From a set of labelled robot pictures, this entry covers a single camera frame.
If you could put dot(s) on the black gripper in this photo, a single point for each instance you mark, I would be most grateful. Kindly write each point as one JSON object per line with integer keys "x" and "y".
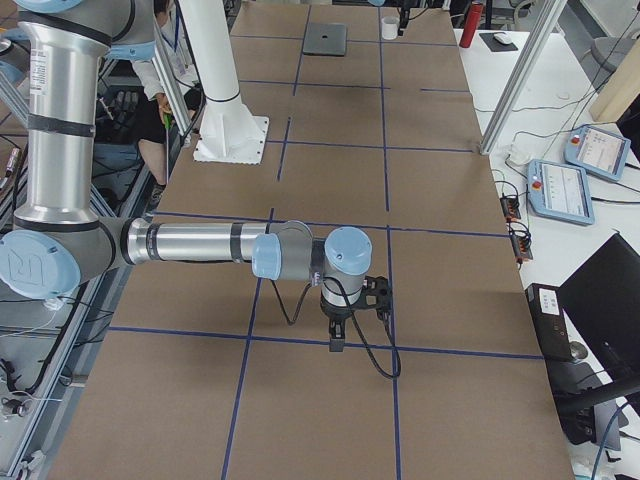
{"x": 334, "y": 312}

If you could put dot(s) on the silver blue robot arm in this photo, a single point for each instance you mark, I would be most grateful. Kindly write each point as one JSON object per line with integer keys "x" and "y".
{"x": 64, "y": 234}

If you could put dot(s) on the grey closed laptop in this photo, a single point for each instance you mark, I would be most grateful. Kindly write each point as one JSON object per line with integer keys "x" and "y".
{"x": 325, "y": 39}

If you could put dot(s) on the white plastic cup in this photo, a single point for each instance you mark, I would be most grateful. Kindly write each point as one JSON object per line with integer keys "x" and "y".
{"x": 389, "y": 27}

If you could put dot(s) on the orange black adapter module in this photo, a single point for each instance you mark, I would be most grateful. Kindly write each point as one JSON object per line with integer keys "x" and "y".
{"x": 510, "y": 207}

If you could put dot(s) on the black desktop computer box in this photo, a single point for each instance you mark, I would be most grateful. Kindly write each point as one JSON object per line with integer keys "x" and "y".
{"x": 550, "y": 326}

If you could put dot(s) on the white power adapter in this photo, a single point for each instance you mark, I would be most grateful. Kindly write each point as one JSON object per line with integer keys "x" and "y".
{"x": 516, "y": 158}

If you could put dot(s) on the near teach pendant tablet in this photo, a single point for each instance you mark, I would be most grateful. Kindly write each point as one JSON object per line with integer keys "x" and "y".
{"x": 560, "y": 192}

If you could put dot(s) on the teach pendant tablet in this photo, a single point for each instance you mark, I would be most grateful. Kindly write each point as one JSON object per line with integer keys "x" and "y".
{"x": 560, "y": 192}
{"x": 601, "y": 153}

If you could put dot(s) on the black computer monitor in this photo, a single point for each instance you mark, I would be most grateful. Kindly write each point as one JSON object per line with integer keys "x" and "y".
{"x": 601, "y": 299}

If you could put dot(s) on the seated person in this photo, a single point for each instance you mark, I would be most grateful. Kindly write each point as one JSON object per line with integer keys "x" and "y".
{"x": 154, "y": 107}

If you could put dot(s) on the far teach pendant tablet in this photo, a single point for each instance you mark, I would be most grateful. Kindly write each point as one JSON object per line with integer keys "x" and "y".
{"x": 601, "y": 153}

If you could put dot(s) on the black mouse pad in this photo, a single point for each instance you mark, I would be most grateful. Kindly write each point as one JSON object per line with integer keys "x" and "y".
{"x": 494, "y": 46}

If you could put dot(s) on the red cylindrical bottle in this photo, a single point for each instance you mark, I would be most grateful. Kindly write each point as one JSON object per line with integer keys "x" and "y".
{"x": 472, "y": 20}

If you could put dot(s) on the white computer mouse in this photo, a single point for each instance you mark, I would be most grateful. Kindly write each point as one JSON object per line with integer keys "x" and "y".
{"x": 503, "y": 38}

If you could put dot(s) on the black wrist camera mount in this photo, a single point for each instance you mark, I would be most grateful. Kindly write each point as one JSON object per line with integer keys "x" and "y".
{"x": 377, "y": 294}

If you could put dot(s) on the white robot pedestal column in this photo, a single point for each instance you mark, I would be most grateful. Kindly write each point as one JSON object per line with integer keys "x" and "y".
{"x": 229, "y": 132}

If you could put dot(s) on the green handled tool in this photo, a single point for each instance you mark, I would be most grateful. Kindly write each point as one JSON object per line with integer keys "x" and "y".
{"x": 167, "y": 123}

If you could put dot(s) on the aluminium frame post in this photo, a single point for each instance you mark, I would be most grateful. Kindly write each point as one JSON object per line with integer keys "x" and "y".
{"x": 527, "y": 59}

